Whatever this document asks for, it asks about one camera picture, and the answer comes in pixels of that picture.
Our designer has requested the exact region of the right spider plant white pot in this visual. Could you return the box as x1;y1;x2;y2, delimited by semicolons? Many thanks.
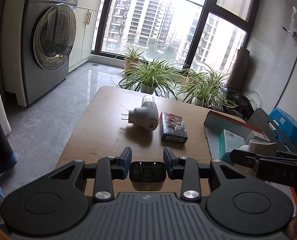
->
176;67;237;108

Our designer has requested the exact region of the black bag on floor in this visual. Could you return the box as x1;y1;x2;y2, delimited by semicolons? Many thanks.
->
208;86;255;120

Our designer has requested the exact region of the teal product box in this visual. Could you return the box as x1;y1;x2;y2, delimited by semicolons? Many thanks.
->
219;129;245;165

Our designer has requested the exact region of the white plug-in mosquito repeller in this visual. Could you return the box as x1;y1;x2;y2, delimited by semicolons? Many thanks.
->
121;95;159;132

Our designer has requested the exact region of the blue box on chair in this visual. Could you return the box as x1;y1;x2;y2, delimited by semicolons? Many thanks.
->
269;108;297;150

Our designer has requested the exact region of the dark playing card box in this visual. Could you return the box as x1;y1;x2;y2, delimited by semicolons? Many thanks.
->
159;112;188;144

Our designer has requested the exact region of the black power adapter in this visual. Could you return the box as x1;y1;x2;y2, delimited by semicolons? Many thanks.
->
129;161;166;191

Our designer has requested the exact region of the small white adapter box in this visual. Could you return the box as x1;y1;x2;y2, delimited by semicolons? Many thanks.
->
244;131;270;144

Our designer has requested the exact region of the cream cabinet with gold handles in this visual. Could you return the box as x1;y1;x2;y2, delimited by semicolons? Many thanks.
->
69;0;101;72

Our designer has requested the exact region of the grey chair back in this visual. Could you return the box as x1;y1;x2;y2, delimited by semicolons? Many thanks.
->
247;108;297;153

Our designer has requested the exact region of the large spider plant white pot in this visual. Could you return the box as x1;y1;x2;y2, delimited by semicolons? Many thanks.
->
118;59;183;100

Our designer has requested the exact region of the brown rolled mat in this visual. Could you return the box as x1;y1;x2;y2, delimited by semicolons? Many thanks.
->
226;47;250;91

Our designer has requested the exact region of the spider plant in terracotta pot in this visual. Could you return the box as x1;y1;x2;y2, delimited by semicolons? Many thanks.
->
116;47;146;70

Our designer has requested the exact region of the silver front-load washing machine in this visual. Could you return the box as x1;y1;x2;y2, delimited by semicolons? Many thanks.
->
21;0;78;105

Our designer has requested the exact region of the white ceramic cup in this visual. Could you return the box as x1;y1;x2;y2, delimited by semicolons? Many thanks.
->
239;139;277;157

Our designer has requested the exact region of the orange grey cardboard tray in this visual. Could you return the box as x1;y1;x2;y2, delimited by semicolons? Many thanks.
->
204;111;297;204

